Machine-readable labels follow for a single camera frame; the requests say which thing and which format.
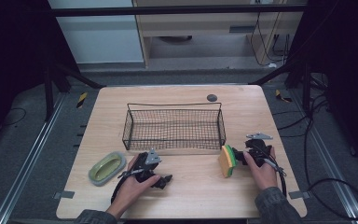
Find right hand-held gripper cable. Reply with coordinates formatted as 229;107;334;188
262;158;288;198

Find thin black floor cable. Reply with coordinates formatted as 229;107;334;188
0;106;28;127

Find black cables under desk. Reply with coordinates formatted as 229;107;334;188
250;11;293;67

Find black metal stand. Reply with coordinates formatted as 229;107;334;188
42;60;106;123
248;60;312;115

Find black looped floor cable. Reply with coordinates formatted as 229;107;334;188
303;92;358;220

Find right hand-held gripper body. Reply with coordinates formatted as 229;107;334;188
238;133;274;167

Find white cabinet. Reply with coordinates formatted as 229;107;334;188
48;0;145;65

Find hand-held gripper cable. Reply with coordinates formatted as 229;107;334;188
262;158;288;198
110;175;130;204

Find person's left hand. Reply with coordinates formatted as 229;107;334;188
106;154;161;219

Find left hand-held gripper cable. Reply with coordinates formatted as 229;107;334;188
110;175;130;204

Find aluminium floor rail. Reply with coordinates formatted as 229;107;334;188
291;91;358;224
0;92;67;224

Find light wooden desk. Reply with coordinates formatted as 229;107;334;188
131;0;306;68

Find black wire basket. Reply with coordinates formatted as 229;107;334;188
121;102;227;152

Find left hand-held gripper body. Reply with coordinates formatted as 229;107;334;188
117;148;163;184

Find yellow and green sponge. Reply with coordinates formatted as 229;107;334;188
217;144;239;179

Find person's right hand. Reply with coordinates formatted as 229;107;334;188
242;146;279;191

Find green and grey soap dish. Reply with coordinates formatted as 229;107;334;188
88;150;128;187

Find yellow and black striped tape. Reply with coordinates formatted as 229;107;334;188
76;91;89;109
274;89;293;104

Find dark curtain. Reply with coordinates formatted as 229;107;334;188
0;0;82;150
283;0;358;175

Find black horizontal frame bar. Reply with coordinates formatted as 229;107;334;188
48;5;308;18

